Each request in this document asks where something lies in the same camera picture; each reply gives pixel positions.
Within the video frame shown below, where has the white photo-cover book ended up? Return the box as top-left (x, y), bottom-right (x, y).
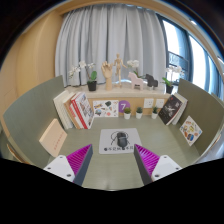
top-left (73, 91), bottom-right (95, 130)

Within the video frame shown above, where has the white wall socket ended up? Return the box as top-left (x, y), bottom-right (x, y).
top-left (155, 98), bottom-right (166, 109)
top-left (143, 97), bottom-right (155, 109)

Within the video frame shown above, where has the pink wooden horse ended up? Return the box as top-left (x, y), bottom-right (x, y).
top-left (127, 71), bottom-right (146, 91)

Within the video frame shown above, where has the dark-framed window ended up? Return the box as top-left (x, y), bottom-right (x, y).
top-left (156, 13), bottom-right (224, 101)

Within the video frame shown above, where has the white sticker sheet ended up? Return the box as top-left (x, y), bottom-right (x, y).
top-left (92, 99), bottom-right (120, 118)

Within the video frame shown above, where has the thick white book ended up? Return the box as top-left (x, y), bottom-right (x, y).
top-left (52, 89), bottom-right (75, 130)

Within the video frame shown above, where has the grey-green desk partition panel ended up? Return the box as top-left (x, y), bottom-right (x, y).
top-left (2, 74), bottom-right (66, 159)
top-left (176, 78), bottom-right (224, 157)

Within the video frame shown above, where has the wooden hand model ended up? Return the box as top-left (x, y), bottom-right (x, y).
top-left (100, 60), bottom-right (115, 92)

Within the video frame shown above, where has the wooden desk back shelf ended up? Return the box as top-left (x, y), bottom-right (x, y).
top-left (74, 84), bottom-right (171, 118)

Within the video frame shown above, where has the colourful sticker card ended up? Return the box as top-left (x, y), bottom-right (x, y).
top-left (179, 115), bottom-right (203, 147)

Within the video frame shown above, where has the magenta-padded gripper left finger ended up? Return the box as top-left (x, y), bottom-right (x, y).
top-left (43, 143), bottom-right (94, 187)

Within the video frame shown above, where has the black wooden horse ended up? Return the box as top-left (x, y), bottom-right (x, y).
top-left (144, 73), bottom-right (160, 90)

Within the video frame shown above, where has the red-spine book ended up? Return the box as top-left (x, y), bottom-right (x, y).
top-left (69, 93), bottom-right (89, 130)

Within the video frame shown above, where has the white printed mouse pad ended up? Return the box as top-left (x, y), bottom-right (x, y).
top-left (98, 127), bottom-right (143, 155)

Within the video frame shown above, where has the black cover book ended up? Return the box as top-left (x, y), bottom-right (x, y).
top-left (157, 94), bottom-right (184, 126)

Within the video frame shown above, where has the small succulent in white pot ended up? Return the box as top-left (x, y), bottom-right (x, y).
top-left (123, 106), bottom-right (132, 120)
top-left (135, 106), bottom-right (144, 120)
top-left (150, 105), bottom-right (159, 120)

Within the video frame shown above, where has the tan book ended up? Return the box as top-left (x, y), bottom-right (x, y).
top-left (63, 93), bottom-right (83, 130)

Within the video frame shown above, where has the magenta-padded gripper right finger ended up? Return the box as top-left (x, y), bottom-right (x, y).
top-left (133, 143), bottom-right (183, 186)

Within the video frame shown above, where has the purple round number sign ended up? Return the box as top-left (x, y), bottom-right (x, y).
top-left (118, 99), bottom-right (131, 114)

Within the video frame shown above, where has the wooden artist mannequin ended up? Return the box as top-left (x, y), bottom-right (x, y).
top-left (111, 53), bottom-right (128, 88)

